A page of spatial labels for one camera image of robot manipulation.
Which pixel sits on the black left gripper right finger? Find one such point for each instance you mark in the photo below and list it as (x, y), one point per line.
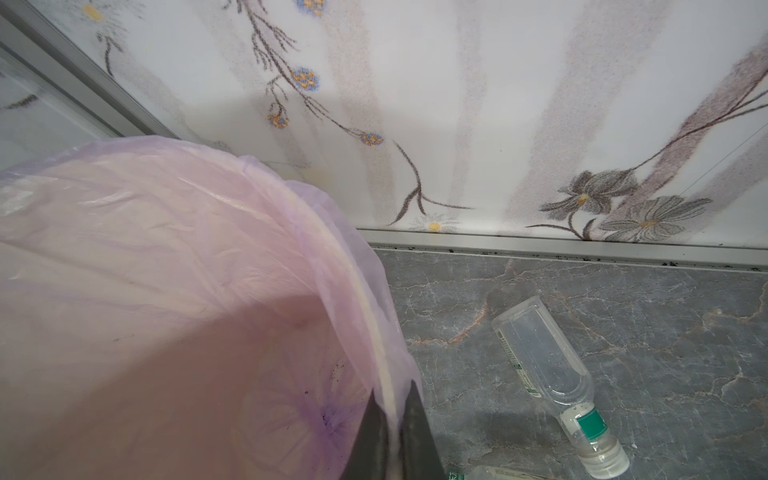
(419, 454)

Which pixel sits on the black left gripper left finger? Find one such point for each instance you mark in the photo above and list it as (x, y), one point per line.
(368, 459)

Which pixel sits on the clear bottle green white cap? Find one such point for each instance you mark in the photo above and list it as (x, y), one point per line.
(553, 373)

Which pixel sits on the cream bin with pink liner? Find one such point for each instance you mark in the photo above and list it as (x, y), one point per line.
(173, 311)

